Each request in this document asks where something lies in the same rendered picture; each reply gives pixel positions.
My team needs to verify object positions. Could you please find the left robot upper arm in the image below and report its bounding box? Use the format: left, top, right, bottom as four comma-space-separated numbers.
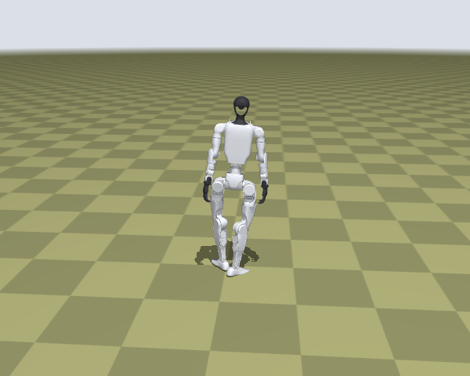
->
211, 123, 226, 158

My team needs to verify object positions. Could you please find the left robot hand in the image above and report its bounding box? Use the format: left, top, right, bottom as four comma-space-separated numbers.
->
203, 177, 212, 202

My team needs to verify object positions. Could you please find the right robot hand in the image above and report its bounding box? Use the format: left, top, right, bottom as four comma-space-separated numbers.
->
258, 180, 269, 204

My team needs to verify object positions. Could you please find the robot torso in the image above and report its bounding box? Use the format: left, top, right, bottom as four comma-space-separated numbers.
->
224, 119, 254, 190

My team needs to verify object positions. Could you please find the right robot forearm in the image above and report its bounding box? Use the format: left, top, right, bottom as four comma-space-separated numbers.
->
258, 153, 269, 185

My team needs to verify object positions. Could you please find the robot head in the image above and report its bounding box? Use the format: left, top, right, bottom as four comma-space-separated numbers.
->
231, 96, 249, 125

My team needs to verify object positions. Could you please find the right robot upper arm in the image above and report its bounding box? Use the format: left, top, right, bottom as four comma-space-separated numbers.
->
253, 125, 266, 161

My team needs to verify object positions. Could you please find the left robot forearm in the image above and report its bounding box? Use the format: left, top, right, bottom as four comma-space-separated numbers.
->
204, 149, 217, 182

